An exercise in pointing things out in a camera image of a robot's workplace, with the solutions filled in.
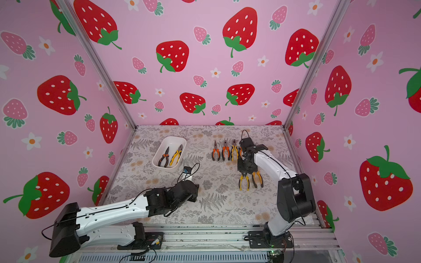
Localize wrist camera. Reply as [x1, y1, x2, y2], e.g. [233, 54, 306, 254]
[240, 137, 255, 153]
[181, 166, 193, 181]

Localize yellow black pliers large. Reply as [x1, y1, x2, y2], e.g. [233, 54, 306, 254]
[231, 139, 240, 161]

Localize left aluminium corner post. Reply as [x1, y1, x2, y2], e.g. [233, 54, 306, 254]
[57, 0, 137, 130]

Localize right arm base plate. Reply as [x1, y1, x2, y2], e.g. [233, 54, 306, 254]
[244, 230, 294, 249]

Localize aluminium corner post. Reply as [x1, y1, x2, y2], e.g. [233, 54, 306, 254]
[284, 0, 350, 132]
[57, 0, 137, 130]

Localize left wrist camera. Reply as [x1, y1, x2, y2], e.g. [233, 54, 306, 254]
[181, 166, 193, 181]

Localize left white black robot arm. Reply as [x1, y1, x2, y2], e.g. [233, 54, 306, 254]
[49, 180, 200, 258]

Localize orange black pliers large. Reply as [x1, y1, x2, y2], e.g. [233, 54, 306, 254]
[221, 140, 231, 161]

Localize right aluminium corner post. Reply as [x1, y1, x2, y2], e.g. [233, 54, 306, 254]
[284, 0, 350, 132]

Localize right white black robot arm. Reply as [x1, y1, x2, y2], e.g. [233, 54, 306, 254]
[237, 141, 316, 238]

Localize white plastic storage box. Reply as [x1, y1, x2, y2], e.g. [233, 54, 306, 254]
[152, 136, 187, 172]

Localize aluminium rail frame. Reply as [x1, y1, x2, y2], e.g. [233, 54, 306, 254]
[65, 222, 346, 263]

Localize black orange-band small pliers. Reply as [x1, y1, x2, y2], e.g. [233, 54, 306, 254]
[158, 147, 169, 168]

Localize orange handled pliers small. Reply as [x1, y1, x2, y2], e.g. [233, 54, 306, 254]
[211, 141, 221, 161]

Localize amber black combination pliers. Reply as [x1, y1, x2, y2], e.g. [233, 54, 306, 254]
[252, 171, 264, 188]

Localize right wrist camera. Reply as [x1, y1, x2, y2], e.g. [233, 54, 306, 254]
[240, 137, 255, 153]

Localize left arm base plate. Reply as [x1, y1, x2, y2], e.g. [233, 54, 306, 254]
[117, 232, 164, 251]

